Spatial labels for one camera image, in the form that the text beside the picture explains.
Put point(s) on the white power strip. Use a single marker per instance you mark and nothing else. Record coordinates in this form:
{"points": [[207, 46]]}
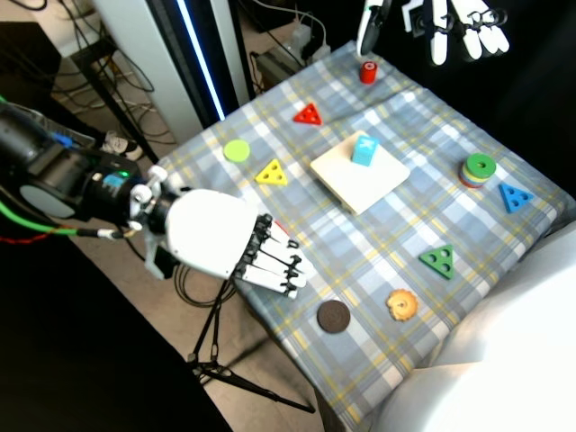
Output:
{"points": [[302, 36]]}

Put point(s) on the small white square table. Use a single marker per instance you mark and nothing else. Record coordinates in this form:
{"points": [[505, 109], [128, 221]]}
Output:
{"points": [[360, 184]]}

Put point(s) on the blue triangle block with holes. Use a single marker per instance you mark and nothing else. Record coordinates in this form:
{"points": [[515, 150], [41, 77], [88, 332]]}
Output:
{"points": [[510, 200]]}

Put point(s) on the large white robot body shell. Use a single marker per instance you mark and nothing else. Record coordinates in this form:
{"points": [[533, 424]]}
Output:
{"points": [[495, 360]]}

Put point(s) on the brown round toy cookie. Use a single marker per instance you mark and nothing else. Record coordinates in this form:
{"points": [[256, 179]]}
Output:
{"points": [[333, 317]]}

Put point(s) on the blue plaid tablecloth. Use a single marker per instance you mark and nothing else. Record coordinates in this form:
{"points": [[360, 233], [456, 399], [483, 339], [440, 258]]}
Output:
{"points": [[369, 234]]}

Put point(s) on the yellow triangle block with holes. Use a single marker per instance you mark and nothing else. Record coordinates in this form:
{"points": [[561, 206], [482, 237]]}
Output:
{"points": [[271, 174]]}

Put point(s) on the green round toy cookie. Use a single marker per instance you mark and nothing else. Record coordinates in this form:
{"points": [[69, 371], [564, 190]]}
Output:
{"points": [[237, 150]]}

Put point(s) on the black metal frame stand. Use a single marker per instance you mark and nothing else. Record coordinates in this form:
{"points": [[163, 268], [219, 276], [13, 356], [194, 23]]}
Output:
{"points": [[90, 51]]}

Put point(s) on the red triangle block with holes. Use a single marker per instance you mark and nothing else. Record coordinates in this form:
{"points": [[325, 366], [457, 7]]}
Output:
{"points": [[309, 116]]}

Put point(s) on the red cylinder block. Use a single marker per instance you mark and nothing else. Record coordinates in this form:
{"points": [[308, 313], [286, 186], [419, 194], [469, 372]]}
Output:
{"points": [[367, 74]]}

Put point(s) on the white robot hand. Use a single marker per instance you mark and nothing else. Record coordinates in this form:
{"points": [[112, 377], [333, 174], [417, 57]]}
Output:
{"points": [[468, 18], [207, 229]]}

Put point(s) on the black box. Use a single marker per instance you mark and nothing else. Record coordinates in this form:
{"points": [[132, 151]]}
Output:
{"points": [[27, 45]]}

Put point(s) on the blue cube block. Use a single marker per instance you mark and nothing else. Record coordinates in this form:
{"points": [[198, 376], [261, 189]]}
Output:
{"points": [[364, 150]]}

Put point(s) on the white column with blue light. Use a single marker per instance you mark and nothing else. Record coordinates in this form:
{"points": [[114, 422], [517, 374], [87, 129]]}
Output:
{"points": [[135, 54]]}

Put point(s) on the tan flower-shaped toy cookie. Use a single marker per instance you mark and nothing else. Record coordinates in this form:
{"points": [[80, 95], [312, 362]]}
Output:
{"points": [[402, 306]]}

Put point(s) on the green triangle block with holes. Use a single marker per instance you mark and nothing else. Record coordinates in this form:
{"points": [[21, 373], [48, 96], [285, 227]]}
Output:
{"points": [[438, 263]]}

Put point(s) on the red cube block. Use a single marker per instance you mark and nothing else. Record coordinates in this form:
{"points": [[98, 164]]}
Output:
{"points": [[281, 226]]}

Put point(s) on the black tripod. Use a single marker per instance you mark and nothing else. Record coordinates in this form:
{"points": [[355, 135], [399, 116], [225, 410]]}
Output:
{"points": [[211, 368]]}

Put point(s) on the grey adapter box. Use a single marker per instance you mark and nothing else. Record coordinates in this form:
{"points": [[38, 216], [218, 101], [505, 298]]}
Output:
{"points": [[276, 63]]}

